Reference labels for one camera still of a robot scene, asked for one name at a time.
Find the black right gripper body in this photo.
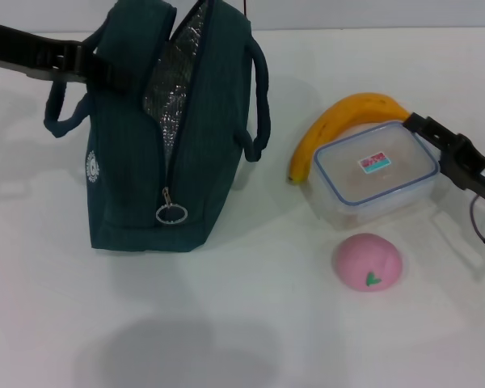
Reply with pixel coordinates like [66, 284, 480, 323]
[440, 135, 485, 211]

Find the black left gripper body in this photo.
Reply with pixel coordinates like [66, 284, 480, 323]
[0, 18, 84, 82]

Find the clear plastic food container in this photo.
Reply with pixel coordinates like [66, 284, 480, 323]
[311, 120, 441, 232]

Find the yellow banana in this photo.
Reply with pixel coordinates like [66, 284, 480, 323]
[287, 92, 413, 186]

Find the dark teal insulated lunch bag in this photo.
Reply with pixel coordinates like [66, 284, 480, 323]
[43, 0, 272, 254]

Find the pink peach toy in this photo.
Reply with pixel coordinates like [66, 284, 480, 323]
[331, 232, 404, 292]

